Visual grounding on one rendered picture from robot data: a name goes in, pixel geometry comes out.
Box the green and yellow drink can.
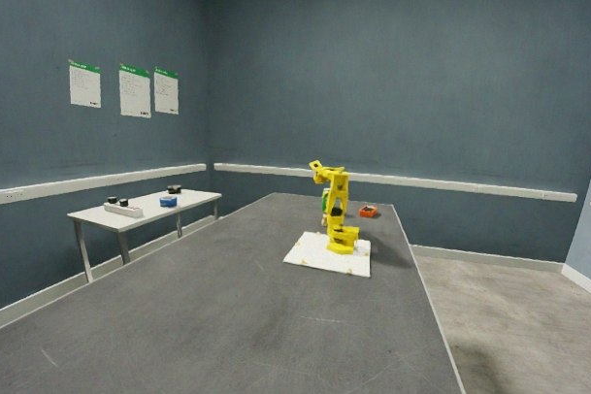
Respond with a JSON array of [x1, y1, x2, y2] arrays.
[[322, 188, 336, 213]]

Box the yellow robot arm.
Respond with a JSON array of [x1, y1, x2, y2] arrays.
[[315, 167, 358, 255]]

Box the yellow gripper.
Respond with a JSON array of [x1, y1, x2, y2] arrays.
[[310, 161, 344, 184]]

